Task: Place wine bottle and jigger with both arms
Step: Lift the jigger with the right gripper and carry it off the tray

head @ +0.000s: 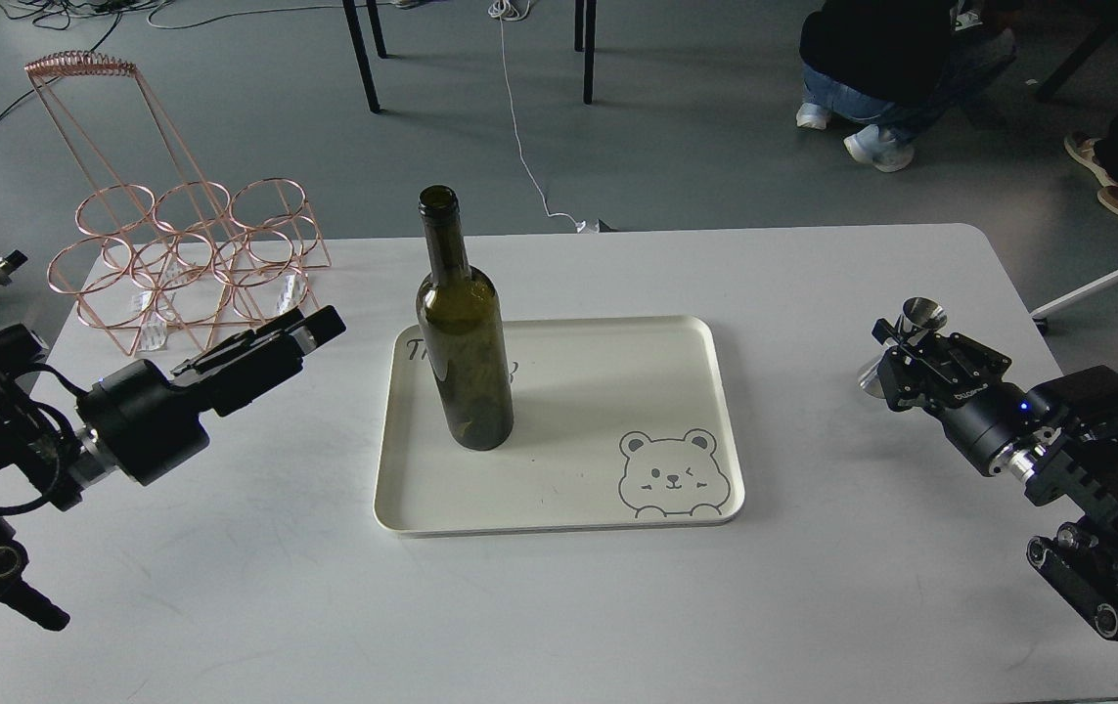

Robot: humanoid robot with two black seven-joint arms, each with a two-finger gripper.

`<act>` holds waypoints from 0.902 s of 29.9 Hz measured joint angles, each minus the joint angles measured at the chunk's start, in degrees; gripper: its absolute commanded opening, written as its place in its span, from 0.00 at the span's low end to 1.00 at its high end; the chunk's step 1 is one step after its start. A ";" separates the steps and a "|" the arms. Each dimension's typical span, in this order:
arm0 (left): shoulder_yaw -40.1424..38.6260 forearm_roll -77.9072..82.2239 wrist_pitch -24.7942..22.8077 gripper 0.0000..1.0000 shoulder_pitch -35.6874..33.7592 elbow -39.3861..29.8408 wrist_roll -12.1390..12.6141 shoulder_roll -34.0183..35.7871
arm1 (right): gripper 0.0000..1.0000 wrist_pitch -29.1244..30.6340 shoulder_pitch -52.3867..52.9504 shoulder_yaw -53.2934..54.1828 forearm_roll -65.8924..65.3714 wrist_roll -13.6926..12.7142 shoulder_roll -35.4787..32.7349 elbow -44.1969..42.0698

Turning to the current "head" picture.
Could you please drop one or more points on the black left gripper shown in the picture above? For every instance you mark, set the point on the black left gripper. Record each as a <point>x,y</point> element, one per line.
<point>149,424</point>

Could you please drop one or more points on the black table legs right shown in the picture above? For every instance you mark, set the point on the black table legs right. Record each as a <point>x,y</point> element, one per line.
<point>584,42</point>

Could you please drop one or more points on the dark green wine bottle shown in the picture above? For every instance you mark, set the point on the dark green wine bottle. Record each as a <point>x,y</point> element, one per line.
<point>458,310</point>

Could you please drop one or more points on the silver metal jigger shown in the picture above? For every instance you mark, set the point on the silver metal jigger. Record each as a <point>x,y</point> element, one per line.
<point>920,316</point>

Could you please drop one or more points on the crouching person in jeans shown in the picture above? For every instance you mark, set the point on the crouching person in jeans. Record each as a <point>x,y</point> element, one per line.
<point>895,67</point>

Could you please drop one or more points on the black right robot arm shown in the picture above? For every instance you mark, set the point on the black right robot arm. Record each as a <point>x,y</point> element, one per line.
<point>1059,438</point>

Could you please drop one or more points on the black table legs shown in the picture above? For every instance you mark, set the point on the black table legs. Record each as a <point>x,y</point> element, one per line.
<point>584,42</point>
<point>363,17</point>

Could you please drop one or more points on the copper wire wine rack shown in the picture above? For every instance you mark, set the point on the copper wire wine rack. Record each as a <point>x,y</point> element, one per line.
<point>188,260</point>

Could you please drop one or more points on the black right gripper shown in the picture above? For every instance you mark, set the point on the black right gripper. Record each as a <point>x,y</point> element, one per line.
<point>986,418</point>

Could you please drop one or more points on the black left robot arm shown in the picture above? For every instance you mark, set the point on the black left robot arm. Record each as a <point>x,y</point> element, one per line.
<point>43,459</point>

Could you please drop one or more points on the black table legs left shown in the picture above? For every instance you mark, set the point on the black table legs left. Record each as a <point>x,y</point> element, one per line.
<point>363,17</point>

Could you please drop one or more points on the cream bear serving tray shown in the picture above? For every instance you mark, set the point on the cream bear serving tray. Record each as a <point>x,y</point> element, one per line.
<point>618,422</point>

